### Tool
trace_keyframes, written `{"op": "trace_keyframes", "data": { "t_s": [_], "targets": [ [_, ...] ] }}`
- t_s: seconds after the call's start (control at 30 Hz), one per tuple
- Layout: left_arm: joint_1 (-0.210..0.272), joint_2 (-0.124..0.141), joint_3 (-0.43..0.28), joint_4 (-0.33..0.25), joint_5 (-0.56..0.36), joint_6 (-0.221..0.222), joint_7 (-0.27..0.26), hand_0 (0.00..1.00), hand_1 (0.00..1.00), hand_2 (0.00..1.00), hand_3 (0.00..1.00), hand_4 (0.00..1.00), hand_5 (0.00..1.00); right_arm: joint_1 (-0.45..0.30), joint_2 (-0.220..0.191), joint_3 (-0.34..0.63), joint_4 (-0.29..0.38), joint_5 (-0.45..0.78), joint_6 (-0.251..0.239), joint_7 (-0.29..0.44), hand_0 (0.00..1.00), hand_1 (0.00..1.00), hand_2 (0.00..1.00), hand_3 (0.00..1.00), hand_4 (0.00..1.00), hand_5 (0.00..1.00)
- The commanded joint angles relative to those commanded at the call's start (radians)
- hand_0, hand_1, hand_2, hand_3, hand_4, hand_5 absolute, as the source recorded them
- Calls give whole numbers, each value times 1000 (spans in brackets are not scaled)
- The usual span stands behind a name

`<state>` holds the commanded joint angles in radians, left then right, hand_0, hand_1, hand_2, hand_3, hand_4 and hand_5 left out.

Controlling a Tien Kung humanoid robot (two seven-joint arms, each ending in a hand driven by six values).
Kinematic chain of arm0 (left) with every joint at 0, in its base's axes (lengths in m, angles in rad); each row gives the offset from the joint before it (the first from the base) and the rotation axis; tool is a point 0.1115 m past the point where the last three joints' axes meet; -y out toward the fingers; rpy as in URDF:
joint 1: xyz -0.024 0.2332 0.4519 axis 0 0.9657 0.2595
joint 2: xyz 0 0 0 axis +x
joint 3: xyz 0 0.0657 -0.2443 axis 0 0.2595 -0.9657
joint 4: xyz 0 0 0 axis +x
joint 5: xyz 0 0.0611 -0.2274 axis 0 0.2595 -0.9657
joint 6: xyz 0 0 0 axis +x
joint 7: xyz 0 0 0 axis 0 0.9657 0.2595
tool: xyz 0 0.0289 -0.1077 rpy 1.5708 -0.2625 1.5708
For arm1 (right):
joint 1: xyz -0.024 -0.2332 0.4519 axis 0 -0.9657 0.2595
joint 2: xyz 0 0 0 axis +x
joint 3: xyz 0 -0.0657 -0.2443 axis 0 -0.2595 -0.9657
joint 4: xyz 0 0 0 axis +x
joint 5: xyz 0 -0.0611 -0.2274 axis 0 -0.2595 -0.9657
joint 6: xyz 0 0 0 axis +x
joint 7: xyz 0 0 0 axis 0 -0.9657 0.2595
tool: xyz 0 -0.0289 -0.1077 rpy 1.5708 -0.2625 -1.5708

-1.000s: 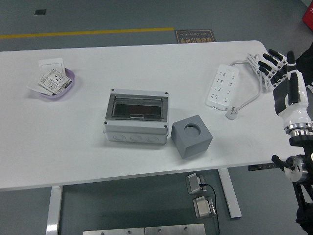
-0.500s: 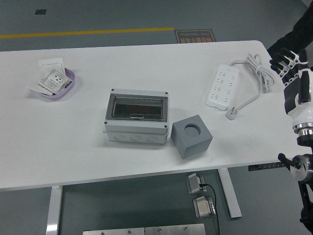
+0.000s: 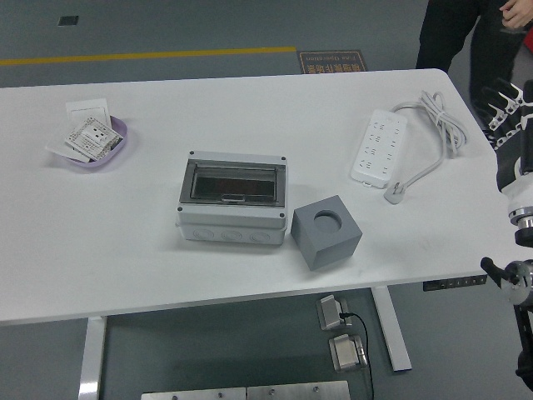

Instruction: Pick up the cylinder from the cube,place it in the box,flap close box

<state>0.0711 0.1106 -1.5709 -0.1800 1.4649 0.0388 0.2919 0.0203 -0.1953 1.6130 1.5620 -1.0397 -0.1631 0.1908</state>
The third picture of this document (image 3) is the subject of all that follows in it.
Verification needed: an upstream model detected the plain white switch plate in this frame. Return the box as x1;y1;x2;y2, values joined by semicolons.
65;97;112;126

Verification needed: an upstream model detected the grey metal plate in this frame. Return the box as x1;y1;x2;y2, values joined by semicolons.
140;387;247;400
246;380;351;400

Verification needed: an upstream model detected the brown floor sign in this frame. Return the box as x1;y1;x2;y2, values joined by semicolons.
297;50;367;75

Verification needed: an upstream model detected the metal floor socket box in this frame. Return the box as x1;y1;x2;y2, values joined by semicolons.
316;294;354;333
327;332;370;373

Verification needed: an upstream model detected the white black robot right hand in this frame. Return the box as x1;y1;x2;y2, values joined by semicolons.
472;77;533;216

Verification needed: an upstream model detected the person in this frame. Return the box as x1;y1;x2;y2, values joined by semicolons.
415;0;533;112

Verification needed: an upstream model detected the white power cord with plug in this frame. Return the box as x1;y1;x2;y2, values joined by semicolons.
382;90;470;205

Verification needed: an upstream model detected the white flat panel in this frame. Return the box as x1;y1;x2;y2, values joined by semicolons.
44;132;92;162

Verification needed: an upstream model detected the thin black floor cable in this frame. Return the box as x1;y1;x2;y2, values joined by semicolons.
339;311;375;400

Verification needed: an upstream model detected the grey cube with round hole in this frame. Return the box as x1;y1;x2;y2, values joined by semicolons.
290;194;362;272

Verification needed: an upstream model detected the person's left hand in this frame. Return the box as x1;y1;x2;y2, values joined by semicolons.
499;0;533;29

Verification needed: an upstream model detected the black table control panel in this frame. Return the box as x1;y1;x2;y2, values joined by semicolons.
423;274;487;292

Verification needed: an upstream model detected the white power strip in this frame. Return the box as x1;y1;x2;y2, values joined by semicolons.
351;108;408;188

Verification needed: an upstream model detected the white socket panel with print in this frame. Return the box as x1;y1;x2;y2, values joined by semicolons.
63;116;124;162

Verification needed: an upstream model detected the purple plastic tray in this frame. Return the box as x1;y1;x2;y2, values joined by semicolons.
53;115;129;173

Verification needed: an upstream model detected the grey electrical box with flap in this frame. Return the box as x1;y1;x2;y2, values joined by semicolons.
174;150;288;247

